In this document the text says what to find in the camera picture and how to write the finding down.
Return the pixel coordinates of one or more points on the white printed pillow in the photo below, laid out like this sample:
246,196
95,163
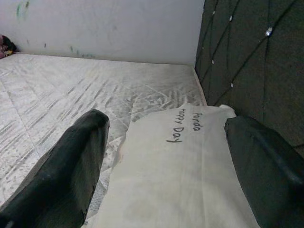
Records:
171,180

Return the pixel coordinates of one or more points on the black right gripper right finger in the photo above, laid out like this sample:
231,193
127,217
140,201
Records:
273,180

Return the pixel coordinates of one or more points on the pink cartoon print blanket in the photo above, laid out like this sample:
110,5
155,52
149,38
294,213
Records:
6,46

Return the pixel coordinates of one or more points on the white quilted mattress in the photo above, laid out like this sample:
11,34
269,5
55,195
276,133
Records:
71,83

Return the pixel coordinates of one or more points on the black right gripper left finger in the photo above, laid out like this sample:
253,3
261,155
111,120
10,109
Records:
57,180

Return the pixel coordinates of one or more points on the dark tufted headboard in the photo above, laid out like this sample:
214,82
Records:
256,59

